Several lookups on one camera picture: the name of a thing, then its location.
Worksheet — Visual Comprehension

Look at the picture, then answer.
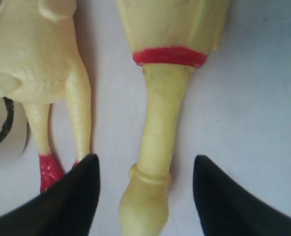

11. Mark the yellow rubber chicken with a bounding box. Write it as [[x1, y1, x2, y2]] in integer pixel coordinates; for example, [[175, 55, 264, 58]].
[[0, 0, 92, 192], [116, 0, 230, 236]]

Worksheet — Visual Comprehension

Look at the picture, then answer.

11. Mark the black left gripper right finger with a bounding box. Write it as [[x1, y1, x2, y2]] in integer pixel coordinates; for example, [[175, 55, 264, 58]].
[[193, 155, 291, 236]]

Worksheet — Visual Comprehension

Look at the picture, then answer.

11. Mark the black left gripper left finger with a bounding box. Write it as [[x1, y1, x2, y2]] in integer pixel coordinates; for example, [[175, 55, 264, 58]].
[[0, 154, 100, 236]]

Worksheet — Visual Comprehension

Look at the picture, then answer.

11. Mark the cream bin marked O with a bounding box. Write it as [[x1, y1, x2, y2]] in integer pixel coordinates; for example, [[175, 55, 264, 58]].
[[0, 96, 28, 166]]

